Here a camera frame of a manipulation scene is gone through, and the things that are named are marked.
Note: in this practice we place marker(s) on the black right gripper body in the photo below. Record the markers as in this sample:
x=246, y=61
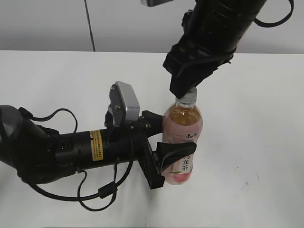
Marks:
x=197, y=51

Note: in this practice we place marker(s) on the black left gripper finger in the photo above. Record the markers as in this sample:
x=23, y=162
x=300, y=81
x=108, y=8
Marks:
x=152, y=123
x=167, y=154

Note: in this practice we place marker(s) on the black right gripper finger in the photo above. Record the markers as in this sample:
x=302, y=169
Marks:
x=198, y=77
x=181, y=85

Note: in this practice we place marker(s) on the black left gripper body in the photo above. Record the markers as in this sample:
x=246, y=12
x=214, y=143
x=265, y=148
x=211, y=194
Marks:
x=128, y=143

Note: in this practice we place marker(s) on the white bottle cap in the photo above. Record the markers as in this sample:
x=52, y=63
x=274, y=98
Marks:
x=188, y=100

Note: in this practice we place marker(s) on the pink oolong tea bottle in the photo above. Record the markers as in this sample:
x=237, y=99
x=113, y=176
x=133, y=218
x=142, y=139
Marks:
x=181, y=125

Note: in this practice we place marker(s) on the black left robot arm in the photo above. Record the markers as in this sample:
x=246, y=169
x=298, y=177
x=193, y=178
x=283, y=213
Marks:
x=44, y=155

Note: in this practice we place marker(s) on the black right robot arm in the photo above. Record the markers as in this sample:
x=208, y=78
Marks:
x=212, y=31

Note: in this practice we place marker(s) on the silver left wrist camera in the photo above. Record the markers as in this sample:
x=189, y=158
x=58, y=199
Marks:
x=124, y=105

